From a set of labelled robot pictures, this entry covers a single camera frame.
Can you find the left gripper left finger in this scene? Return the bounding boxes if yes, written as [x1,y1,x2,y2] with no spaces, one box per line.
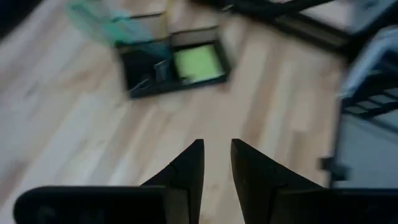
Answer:
[12,139,205,224]

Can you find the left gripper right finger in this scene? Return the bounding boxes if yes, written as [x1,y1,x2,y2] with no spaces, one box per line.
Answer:
[231,139,398,224]

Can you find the metal tweezers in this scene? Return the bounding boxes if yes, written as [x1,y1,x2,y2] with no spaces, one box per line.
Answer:
[127,77,150,93]

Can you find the black binder clip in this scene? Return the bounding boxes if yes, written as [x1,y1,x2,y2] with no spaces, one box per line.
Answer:
[153,58,171,82]

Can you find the green sticky note pad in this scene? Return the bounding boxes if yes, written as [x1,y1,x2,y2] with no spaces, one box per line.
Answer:
[172,43,225,83]

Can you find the black mesh desk organizer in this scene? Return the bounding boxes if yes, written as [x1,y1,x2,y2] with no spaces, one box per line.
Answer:
[114,11,231,100]

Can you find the black aluminium table frame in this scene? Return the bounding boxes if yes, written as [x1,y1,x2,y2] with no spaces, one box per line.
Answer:
[192,0,352,55]

